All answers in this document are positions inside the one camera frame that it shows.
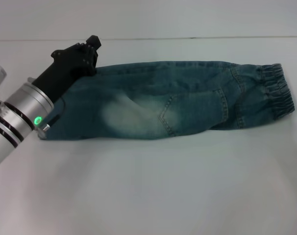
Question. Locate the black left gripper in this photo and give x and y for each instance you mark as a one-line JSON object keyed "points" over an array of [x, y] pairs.
{"points": [[65, 66]]}

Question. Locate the blue denim shorts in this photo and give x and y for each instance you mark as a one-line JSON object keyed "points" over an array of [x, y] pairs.
{"points": [[168, 102]]}

